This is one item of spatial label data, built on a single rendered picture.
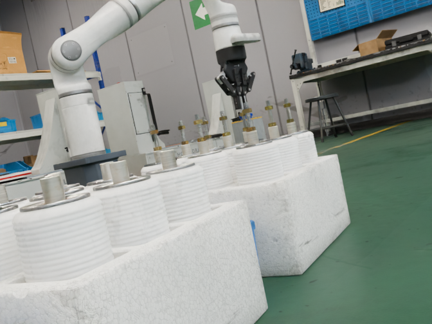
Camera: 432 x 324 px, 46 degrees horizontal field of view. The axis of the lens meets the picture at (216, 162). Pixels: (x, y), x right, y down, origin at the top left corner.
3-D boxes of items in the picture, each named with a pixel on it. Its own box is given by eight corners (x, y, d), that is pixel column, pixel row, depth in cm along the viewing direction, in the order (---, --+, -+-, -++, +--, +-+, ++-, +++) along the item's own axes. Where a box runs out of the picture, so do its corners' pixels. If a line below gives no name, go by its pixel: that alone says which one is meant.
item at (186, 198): (152, 298, 75) (126, 180, 74) (184, 276, 84) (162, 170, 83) (207, 296, 71) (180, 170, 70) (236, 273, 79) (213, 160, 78)
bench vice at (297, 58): (304, 74, 572) (300, 53, 570) (318, 71, 561) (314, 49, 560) (287, 75, 539) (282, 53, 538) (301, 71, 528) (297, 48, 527)
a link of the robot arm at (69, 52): (121, -10, 141) (112, 0, 149) (45, 45, 131) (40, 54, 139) (143, 17, 143) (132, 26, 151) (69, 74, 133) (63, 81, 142)
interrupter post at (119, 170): (109, 189, 65) (104, 164, 65) (121, 186, 68) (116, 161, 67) (124, 186, 64) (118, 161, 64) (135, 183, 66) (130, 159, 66)
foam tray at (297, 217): (137, 283, 113) (119, 205, 112) (218, 236, 147) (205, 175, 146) (301, 276, 94) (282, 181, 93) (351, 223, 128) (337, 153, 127)
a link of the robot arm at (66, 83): (43, 45, 141) (56, 105, 142) (48, 36, 133) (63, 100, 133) (76, 42, 145) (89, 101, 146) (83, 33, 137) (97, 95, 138)
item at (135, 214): (100, 333, 65) (69, 196, 64) (143, 304, 73) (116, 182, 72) (161, 333, 60) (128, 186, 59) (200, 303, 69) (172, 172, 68)
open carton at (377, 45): (369, 59, 567) (365, 39, 565) (402, 50, 536) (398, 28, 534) (353, 61, 548) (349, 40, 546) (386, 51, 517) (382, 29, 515)
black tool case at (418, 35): (391, 52, 536) (389, 42, 536) (434, 41, 516) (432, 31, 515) (385, 51, 507) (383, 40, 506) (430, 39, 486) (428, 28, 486)
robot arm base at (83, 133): (65, 162, 140) (52, 101, 139) (92, 156, 147) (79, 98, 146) (87, 157, 134) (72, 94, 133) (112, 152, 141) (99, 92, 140)
